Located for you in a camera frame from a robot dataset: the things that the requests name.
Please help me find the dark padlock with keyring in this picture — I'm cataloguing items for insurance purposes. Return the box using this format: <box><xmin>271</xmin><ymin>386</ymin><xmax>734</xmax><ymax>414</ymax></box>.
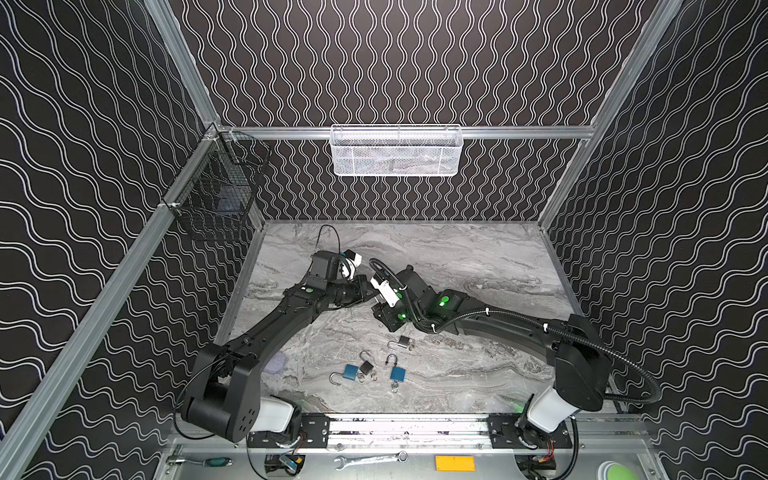
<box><xmin>357</xmin><ymin>350</ymin><xmax>378</xmax><ymax>383</ymax></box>

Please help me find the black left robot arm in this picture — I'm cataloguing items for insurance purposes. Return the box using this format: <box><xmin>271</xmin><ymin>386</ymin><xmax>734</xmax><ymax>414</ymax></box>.
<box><xmin>176</xmin><ymin>250</ymin><xmax>375</xmax><ymax>442</ymax></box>

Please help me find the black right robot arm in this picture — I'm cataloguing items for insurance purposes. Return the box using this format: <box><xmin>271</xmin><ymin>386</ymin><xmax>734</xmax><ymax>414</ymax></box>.
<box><xmin>370</xmin><ymin>259</ymin><xmax>610</xmax><ymax>439</ymax></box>

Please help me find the silver grey open padlock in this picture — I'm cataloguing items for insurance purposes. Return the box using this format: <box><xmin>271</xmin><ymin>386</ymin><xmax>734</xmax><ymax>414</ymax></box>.
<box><xmin>387</xmin><ymin>335</ymin><xmax>415</xmax><ymax>351</ymax></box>

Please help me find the blue padlock right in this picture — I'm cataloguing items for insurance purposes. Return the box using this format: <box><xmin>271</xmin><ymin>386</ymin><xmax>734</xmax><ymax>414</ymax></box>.
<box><xmin>385</xmin><ymin>353</ymin><xmax>406</xmax><ymax>393</ymax></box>

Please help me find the blue padlock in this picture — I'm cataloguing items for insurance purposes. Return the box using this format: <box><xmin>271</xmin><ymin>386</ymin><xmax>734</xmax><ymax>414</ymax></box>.
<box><xmin>328</xmin><ymin>364</ymin><xmax>359</xmax><ymax>386</ymax></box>
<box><xmin>385</xmin><ymin>353</ymin><xmax>406</xmax><ymax>393</ymax></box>

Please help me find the blue padlock left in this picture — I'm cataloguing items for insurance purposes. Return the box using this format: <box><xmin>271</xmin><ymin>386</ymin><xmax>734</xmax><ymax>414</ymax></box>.
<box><xmin>328</xmin><ymin>364</ymin><xmax>359</xmax><ymax>386</ymax></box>

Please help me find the silver open-end wrench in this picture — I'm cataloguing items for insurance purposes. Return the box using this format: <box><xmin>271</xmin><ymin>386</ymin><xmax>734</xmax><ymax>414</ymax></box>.
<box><xmin>334</xmin><ymin>451</ymin><xmax>409</xmax><ymax>471</ymax></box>

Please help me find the yellow label plate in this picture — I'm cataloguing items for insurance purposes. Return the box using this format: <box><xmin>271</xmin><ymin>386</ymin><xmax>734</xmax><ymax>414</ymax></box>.
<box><xmin>435</xmin><ymin>455</ymin><xmax>476</xmax><ymax>473</ymax></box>

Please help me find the green round button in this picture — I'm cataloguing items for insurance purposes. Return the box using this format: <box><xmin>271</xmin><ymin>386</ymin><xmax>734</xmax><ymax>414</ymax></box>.
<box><xmin>597</xmin><ymin>461</ymin><xmax>639</xmax><ymax>480</ymax></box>

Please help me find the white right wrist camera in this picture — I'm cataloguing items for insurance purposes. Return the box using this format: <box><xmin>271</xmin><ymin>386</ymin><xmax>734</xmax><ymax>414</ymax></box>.
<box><xmin>370</xmin><ymin>277</ymin><xmax>402</xmax><ymax>308</ymax></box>

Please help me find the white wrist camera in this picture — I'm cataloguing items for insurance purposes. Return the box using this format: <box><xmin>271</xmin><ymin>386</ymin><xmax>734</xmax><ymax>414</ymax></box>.
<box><xmin>339</xmin><ymin>250</ymin><xmax>363</xmax><ymax>280</ymax></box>
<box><xmin>370</xmin><ymin>277</ymin><xmax>402</xmax><ymax>308</ymax></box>

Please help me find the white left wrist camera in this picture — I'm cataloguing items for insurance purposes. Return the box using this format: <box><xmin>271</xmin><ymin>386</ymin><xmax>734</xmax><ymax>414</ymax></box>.
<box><xmin>339</xmin><ymin>250</ymin><xmax>363</xmax><ymax>280</ymax></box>

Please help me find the white wire mesh basket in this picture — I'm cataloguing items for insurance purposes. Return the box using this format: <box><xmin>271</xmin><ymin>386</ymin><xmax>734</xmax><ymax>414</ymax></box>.
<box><xmin>329</xmin><ymin>124</ymin><xmax>464</xmax><ymax>177</ymax></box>

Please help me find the black wire mesh basket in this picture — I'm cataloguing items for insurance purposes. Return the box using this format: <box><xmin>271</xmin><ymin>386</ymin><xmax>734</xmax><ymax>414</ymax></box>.
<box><xmin>170</xmin><ymin>130</ymin><xmax>274</xmax><ymax>244</ymax></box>

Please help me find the green handled screwdriver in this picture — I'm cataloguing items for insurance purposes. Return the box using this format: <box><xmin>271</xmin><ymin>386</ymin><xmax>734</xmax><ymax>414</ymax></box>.
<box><xmin>166</xmin><ymin>456</ymin><xmax>234</xmax><ymax>468</ymax></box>

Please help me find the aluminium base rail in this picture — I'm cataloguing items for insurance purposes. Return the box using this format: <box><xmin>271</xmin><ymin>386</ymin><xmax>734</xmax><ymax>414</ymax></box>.
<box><xmin>170</xmin><ymin>413</ymin><xmax>650</xmax><ymax>453</ymax></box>

